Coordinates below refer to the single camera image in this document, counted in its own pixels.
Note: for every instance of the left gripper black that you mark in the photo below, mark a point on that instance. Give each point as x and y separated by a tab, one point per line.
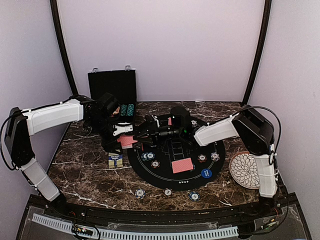
109	145

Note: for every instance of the floral patterned ceramic plate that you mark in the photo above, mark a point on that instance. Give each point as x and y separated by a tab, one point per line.
243	169

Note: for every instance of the dealt red cards front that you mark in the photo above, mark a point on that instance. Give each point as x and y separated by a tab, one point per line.
182	165

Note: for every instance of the blue white chip mat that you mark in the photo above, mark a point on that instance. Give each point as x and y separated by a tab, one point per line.
215	156

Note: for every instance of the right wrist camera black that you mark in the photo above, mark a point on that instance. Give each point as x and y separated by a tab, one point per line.
181	118

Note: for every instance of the wooden card holder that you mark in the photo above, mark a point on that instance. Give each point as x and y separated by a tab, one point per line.
115	160

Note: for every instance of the red white chip stack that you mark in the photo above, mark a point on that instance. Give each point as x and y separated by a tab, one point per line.
167	192

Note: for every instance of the blue green chip stack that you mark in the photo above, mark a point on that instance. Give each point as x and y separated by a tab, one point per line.
194	196

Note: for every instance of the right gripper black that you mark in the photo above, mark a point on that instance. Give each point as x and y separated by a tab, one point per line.
153	134

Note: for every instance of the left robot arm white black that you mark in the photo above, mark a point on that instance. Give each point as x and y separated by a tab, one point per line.
24	123

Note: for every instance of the red playing card deck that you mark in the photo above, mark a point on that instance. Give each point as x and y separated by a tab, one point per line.
126	141

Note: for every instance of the card box in case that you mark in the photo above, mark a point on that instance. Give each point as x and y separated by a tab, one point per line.
116	112

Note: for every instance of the blue small blind button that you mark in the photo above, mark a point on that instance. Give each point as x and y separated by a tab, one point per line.
206	173

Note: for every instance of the round black poker mat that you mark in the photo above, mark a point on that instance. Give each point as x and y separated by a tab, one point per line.
172	150

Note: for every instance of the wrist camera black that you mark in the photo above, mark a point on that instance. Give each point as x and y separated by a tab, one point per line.
181	118
109	104

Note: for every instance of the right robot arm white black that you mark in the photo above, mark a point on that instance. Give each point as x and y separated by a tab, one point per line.
255	132

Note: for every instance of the teal chips in case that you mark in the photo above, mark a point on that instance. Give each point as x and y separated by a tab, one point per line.
127	110

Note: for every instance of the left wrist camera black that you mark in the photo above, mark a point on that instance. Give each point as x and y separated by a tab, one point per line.
109	104

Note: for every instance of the black poker chip case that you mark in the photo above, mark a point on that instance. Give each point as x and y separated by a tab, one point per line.
120	83

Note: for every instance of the white cable duct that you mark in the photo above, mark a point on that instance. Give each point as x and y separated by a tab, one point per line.
121	231

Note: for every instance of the blue white chip stack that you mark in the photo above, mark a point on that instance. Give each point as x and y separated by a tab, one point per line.
140	193

